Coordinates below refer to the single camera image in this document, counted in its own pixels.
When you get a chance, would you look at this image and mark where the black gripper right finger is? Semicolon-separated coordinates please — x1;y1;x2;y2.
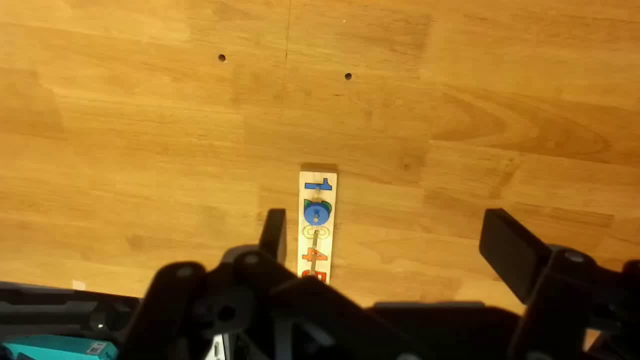
478;207;553;304

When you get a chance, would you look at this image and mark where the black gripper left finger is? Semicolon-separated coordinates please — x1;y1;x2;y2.
258;207;287;262

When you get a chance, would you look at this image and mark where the blue ring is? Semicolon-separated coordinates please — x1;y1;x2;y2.
303;198;335;227

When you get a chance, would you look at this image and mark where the wooden peg toy board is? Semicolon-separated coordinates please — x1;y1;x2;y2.
297;169;338;282

